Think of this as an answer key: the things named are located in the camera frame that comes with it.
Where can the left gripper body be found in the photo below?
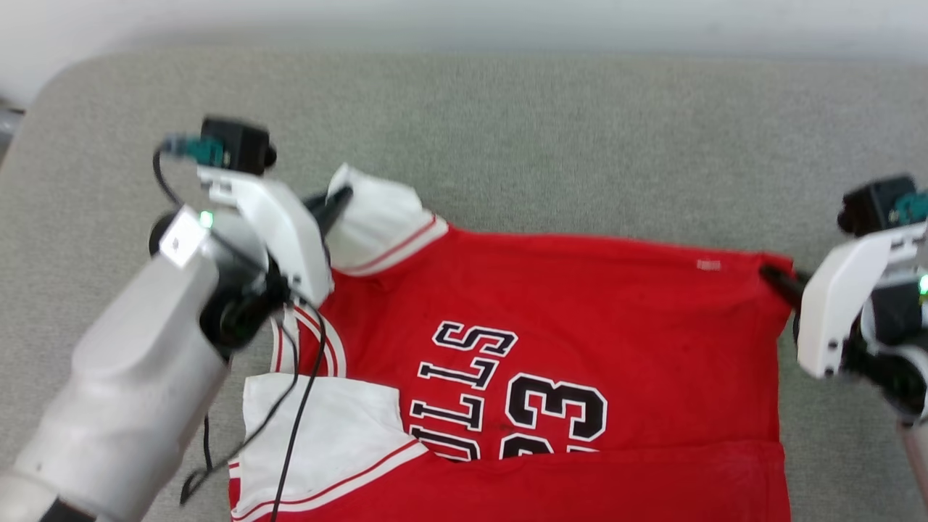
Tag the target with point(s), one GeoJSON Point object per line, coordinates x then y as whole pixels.
{"type": "Point", "coordinates": [217, 235]}

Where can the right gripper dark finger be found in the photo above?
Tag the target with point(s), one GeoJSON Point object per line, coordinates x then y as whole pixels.
{"type": "Point", "coordinates": [783, 281]}

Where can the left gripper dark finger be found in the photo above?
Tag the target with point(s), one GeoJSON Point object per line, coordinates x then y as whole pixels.
{"type": "Point", "coordinates": [330, 210]}

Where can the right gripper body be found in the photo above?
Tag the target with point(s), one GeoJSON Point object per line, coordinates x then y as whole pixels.
{"type": "Point", "coordinates": [895, 341]}

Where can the red white basketball jersey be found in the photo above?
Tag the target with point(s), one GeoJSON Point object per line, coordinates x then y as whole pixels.
{"type": "Point", "coordinates": [580, 304]}

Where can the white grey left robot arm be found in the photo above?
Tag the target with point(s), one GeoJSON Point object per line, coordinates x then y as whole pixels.
{"type": "Point", "coordinates": [123, 391]}

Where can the grey fabric sofa cushion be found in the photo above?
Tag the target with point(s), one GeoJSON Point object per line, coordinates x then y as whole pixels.
{"type": "Point", "coordinates": [507, 145]}

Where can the grey metal tube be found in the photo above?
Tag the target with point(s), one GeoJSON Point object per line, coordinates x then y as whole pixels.
{"type": "Point", "coordinates": [7, 127]}

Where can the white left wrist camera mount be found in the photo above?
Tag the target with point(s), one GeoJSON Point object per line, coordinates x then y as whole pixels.
{"type": "Point", "coordinates": [283, 225]}

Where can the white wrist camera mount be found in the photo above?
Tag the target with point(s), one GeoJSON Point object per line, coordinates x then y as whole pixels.
{"type": "Point", "coordinates": [283, 225]}
{"type": "Point", "coordinates": [841, 297]}

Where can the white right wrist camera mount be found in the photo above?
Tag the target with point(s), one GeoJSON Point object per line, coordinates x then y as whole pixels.
{"type": "Point", "coordinates": [841, 297]}

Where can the teal left camera connector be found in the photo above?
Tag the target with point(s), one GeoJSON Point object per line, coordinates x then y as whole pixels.
{"type": "Point", "coordinates": [196, 150]}

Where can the teal camera connector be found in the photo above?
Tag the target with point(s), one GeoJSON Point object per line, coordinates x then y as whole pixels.
{"type": "Point", "coordinates": [196, 150]}
{"type": "Point", "coordinates": [912, 206]}

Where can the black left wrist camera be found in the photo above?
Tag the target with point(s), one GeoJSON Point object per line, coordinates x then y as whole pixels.
{"type": "Point", "coordinates": [239, 145]}

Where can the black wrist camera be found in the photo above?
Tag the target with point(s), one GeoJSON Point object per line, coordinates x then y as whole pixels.
{"type": "Point", "coordinates": [873, 203]}
{"type": "Point", "coordinates": [239, 145]}

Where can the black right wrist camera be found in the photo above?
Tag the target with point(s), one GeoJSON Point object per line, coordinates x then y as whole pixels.
{"type": "Point", "coordinates": [873, 203]}

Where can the teal right camera connector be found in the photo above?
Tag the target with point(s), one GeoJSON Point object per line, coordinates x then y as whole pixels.
{"type": "Point", "coordinates": [912, 206]}

